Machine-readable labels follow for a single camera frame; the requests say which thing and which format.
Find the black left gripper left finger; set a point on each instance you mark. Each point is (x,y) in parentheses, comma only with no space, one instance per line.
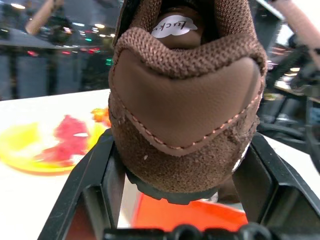
(82,190)

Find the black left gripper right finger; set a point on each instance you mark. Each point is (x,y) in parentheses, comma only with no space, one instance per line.
(280,190)

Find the brown suede sneaker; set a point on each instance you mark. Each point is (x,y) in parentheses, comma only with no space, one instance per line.
(185,100)

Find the orange shoebox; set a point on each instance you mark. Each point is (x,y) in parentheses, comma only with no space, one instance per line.
(192,215)

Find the yellow plate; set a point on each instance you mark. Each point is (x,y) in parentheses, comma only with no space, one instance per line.
(50,147)

